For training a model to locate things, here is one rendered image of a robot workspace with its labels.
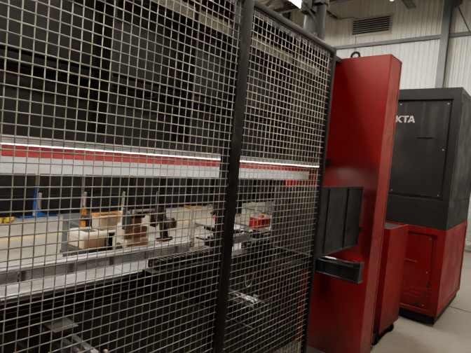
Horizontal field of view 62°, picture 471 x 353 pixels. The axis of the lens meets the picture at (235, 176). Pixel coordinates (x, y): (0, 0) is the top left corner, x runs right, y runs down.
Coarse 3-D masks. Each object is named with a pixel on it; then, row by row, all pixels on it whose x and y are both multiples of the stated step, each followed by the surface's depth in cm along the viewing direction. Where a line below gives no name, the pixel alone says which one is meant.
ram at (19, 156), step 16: (16, 160) 145; (32, 160) 150; (48, 160) 155; (64, 160) 160; (80, 160) 165; (96, 160) 171; (128, 160) 183; (144, 160) 190; (160, 160) 198; (192, 160) 215; (208, 160) 225; (192, 176) 216; (208, 176) 226; (240, 176) 249; (256, 176) 262; (272, 176) 276; (288, 176) 293; (304, 176) 311
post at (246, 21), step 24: (240, 24) 126; (240, 48) 126; (240, 72) 127; (240, 96) 128; (240, 120) 129; (240, 144) 130; (216, 240) 131; (216, 264) 131; (216, 312) 131; (216, 336) 131
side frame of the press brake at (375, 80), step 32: (352, 64) 295; (384, 64) 280; (352, 96) 295; (384, 96) 279; (352, 128) 294; (384, 128) 280; (352, 160) 294; (384, 160) 288; (384, 192) 295; (384, 224) 301; (352, 256) 292; (320, 288) 309; (352, 288) 292; (320, 320) 308; (352, 320) 292; (352, 352) 291
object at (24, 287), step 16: (80, 272) 147; (96, 272) 149; (112, 272) 151; (128, 272) 152; (0, 288) 126; (16, 288) 127; (32, 288) 128; (80, 288) 136; (0, 304) 117; (16, 304) 120; (32, 304) 123; (48, 304) 127; (64, 304) 132; (80, 304) 136; (96, 304) 141; (0, 320) 117; (32, 320) 124
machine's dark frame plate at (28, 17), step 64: (0, 0) 131; (64, 0) 147; (128, 0) 168; (0, 64) 133; (64, 64) 150; (256, 64) 240; (0, 128) 124; (128, 128) 175; (192, 128) 205; (256, 128) 247; (320, 128) 287
